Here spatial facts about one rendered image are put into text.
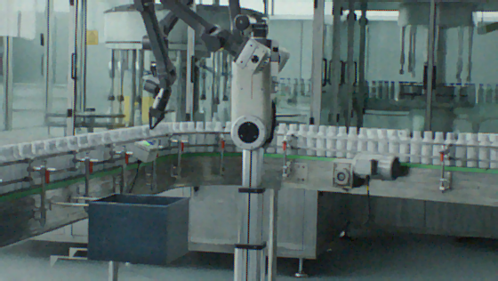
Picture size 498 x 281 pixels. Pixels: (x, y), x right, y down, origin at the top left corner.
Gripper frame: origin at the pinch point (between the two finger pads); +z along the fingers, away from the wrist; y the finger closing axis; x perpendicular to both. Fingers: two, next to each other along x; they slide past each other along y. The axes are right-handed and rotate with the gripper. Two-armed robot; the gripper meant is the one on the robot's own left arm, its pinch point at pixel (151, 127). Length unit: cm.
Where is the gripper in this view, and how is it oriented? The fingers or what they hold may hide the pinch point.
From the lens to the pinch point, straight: 503.6
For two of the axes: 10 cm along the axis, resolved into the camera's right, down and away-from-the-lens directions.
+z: -3.6, 9.2, 1.4
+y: -2.6, 0.5, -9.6
